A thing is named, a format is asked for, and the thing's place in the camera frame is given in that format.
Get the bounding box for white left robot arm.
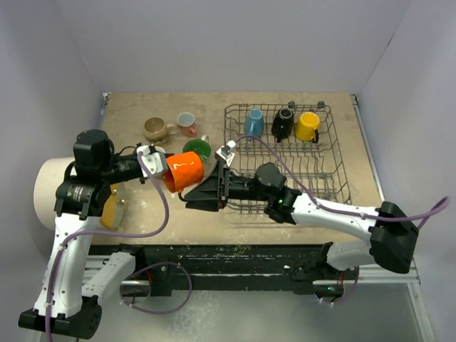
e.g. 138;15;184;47
18;129;143;340

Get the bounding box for aluminium frame rail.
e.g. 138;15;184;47
82;255;420;285

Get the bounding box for blue mug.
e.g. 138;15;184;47
244;108;264;138

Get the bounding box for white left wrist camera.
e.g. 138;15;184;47
136;145;168;178

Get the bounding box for black mug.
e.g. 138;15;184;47
271;108;294;143

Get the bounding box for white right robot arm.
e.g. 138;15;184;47
181;162;418;279

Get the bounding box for salmon pink ribbed mug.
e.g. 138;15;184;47
177;112;197;138

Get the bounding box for beige stoneware mug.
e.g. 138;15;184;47
143;117;180;145

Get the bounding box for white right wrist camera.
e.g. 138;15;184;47
215;140;237;167

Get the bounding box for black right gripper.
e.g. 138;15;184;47
186;158;271;211

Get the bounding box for orange mug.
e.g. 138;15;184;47
163;152;204;192

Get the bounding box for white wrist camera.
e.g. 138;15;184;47
136;145;168;178
215;140;237;167

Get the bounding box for yellow mug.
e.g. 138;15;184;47
295;112;321;143

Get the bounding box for white cylinder with striped lid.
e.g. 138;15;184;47
33;156;125;232

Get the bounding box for grey wire dish rack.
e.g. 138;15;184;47
224;101;351;204

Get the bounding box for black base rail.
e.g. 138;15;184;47
88;244;357;296

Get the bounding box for cream mug green inside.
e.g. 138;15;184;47
182;135;212;164

